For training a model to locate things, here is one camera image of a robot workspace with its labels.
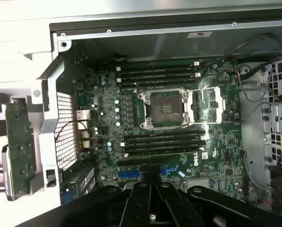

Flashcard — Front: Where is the black and silver PC case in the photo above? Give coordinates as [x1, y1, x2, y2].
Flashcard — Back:
[32, 10, 282, 213]

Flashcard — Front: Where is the green Dell motherboard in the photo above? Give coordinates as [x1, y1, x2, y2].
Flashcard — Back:
[73, 58, 248, 206]

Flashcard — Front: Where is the round coin cell battery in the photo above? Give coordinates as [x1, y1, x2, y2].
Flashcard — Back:
[218, 71, 231, 83]

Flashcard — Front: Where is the CPU socket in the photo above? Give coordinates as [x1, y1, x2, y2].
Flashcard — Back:
[137, 88, 194, 131]

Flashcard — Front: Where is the silver perforated drive cage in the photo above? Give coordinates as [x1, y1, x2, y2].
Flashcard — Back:
[261, 59, 282, 171]

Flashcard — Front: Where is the thin metal locking lever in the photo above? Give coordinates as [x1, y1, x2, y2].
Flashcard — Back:
[151, 121, 224, 137]

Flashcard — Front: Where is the silver CPU socket cover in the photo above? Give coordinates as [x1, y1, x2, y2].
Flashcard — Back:
[187, 86, 226, 125]

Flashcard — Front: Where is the blue expansion slot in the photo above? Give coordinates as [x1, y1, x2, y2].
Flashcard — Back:
[118, 165, 179, 180]

